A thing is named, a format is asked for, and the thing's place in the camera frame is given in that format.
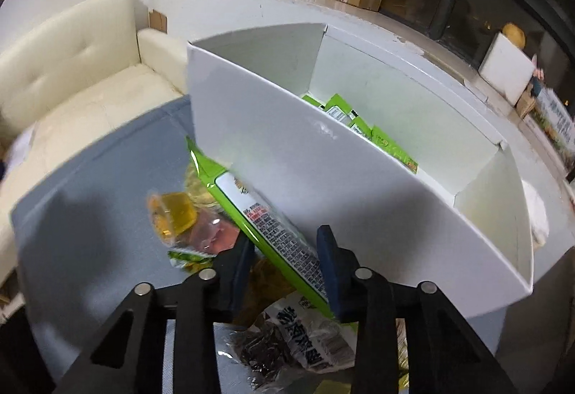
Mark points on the dark dried snack packet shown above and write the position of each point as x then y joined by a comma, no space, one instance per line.
278,344

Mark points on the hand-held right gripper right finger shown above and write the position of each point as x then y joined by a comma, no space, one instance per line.
330,268

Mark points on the yellow pomelo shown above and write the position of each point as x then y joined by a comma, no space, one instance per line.
514,34

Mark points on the clear packet with pink contents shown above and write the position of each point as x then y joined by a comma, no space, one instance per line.
211,236

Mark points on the printed landscape carton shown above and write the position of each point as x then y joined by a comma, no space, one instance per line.
557,115

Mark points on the cardboard piece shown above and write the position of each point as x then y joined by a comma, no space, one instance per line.
158,21

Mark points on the yellow jelly cup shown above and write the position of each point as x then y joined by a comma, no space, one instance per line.
173,214

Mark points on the pink toy figure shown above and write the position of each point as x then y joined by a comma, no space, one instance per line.
539,68

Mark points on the cream leather sofa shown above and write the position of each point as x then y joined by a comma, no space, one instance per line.
90,75

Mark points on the soft tissue pack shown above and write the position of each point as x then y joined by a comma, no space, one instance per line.
537,214

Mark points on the white foam box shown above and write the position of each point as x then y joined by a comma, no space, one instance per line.
507,66

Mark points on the white cardboard box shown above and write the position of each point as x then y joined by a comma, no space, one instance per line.
359,178

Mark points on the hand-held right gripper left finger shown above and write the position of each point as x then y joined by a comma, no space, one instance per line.
243,261

